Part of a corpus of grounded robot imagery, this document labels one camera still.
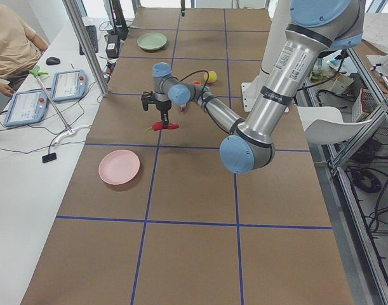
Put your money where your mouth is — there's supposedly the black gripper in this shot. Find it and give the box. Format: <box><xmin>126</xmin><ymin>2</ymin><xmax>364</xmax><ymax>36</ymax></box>
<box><xmin>154</xmin><ymin>100</ymin><xmax>171</xmax><ymax>129</ymax></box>

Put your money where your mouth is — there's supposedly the red chili pepper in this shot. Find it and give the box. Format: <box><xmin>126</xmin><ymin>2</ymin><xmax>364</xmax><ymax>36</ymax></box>
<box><xmin>145</xmin><ymin>121</ymin><xmax>180</xmax><ymax>133</ymax></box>

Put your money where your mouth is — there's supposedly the yellow pink peach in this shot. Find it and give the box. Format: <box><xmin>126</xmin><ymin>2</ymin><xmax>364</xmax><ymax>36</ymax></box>
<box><xmin>203</xmin><ymin>71</ymin><xmax>217</xmax><ymax>83</ymax></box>

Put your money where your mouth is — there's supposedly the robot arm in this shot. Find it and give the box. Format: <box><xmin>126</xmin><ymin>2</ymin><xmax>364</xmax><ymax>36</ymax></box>
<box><xmin>141</xmin><ymin>1</ymin><xmax>365</xmax><ymax>173</ymax></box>

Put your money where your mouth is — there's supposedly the pink plate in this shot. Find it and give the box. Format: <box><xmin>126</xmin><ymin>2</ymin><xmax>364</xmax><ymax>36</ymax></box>
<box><xmin>98</xmin><ymin>149</ymin><xmax>140</xmax><ymax>185</ymax></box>

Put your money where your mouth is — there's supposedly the light green plate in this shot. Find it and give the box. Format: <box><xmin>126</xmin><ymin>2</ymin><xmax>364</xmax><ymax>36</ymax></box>
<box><xmin>137</xmin><ymin>32</ymin><xmax>168</xmax><ymax>51</ymax></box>

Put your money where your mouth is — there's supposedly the black power adapter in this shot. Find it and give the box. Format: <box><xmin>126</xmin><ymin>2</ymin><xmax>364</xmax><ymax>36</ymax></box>
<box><xmin>105</xmin><ymin>34</ymin><xmax>119</xmax><ymax>58</ymax></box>

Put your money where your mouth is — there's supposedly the far blue teach pendant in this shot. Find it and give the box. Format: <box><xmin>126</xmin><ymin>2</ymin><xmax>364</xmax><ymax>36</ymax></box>
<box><xmin>51</xmin><ymin>69</ymin><xmax>88</xmax><ymax>102</ymax></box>

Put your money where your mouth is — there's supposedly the blue teach pendant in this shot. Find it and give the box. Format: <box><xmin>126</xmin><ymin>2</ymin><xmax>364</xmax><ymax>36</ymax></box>
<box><xmin>51</xmin><ymin>69</ymin><xmax>88</xmax><ymax>102</ymax></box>
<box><xmin>3</xmin><ymin>90</ymin><xmax>48</xmax><ymax>128</ymax></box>

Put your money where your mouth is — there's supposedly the black keyboard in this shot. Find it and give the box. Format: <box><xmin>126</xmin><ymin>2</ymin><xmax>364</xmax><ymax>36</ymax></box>
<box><xmin>83</xmin><ymin>25</ymin><xmax>98</xmax><ymax>53</ymax></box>

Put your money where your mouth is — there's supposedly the small black device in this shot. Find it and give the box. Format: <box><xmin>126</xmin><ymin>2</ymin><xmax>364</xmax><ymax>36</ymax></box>
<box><xmin>42</xmin><ymin>152</ymin><xmax>57</xmax><ymax>163</ymax></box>

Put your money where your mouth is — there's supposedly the black computer mouse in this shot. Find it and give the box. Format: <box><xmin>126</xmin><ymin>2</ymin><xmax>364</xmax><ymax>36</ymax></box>
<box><xmin>46</xmin><ymin>57</ymin><xmax>61</xmax><ymax>65</ymax></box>

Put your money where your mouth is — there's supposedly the near blue teach pendant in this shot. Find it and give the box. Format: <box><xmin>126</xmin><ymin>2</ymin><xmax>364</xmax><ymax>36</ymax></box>
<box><xmin>3</xmin><ymin>90</ymin><xmax>48</xmax><ymax>128</ymax></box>

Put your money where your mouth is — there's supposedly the reacher grabber tool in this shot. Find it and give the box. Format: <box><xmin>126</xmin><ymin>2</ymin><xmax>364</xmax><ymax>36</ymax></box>
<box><xmin>29</xmin><ymin>65</ymin><xmax>91</xmax><ymax>146</ymax></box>

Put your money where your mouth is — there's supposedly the white chair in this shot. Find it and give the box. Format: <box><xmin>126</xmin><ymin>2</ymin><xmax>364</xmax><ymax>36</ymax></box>
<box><xmin>297</xmin><ymin>106</ymin><xmax>372</xmax><ymax>145</ymax></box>

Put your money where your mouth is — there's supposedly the seated person beige shirt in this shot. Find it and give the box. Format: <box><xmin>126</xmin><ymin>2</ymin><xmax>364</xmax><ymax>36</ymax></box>
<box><xmin>0</xmin><ymin>4</ymin><xmax>49</xmax><ymax>98</ymax></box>

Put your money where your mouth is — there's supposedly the cardboard box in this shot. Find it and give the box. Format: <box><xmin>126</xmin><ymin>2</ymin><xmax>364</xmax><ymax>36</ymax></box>
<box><xmin>330</xmin><ymin>74</ymin><xmax>354</xmax><ymax>94</ymax></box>

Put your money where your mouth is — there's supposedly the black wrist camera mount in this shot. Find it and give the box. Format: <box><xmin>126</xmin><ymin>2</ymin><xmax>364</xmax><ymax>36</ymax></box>
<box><xmin>140</xmin><ymin>91</ymin><xmax>156</xmax><ymax>111</ymax></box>

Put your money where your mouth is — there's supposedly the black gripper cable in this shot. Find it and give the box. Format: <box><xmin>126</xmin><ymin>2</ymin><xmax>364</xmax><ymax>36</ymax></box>
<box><xmin>177</xmin><ymin>70</ymin><xmax>213</xmax><ymax>105</ymax></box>

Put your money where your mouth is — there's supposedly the aluminium frame post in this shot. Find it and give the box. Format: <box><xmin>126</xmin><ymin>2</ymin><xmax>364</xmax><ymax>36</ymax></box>
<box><xmin>62</xmin><ymin>0</ymin><xmax>109</xmax><ymax>97</ymax></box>

